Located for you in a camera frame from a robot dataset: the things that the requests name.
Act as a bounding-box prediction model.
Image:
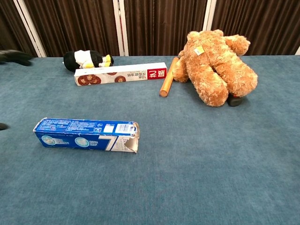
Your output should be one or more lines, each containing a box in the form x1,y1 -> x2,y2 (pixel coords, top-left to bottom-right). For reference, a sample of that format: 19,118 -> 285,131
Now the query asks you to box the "wooden rolling pin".
159,57 -> 180,98

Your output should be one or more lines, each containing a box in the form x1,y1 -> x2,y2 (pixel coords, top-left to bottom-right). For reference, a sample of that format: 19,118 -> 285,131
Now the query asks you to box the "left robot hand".
0,49 -> 33,131

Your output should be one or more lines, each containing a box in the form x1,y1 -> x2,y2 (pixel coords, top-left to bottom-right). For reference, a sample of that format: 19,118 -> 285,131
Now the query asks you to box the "teal carpet table cover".
0,55 -> 300,225

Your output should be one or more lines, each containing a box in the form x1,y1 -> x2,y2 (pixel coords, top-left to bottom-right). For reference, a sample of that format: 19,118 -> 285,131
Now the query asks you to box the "penguin plush toy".
63,49 -> 115,73

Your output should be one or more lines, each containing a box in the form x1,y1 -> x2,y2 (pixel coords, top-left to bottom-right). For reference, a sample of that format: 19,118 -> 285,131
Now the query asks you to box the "brown teddy bear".
173,29 -> 258,107

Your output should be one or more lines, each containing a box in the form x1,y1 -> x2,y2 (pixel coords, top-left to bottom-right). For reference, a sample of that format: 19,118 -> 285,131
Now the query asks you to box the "small black red object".
228,95 -> 243,107

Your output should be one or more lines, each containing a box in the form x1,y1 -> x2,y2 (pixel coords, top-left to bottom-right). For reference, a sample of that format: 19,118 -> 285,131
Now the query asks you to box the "blue toothpaste box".
32,118 -> 141,154

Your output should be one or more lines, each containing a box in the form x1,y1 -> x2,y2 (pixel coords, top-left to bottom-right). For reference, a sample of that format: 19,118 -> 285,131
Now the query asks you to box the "long white baking paper box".
74,62 -> 168,87

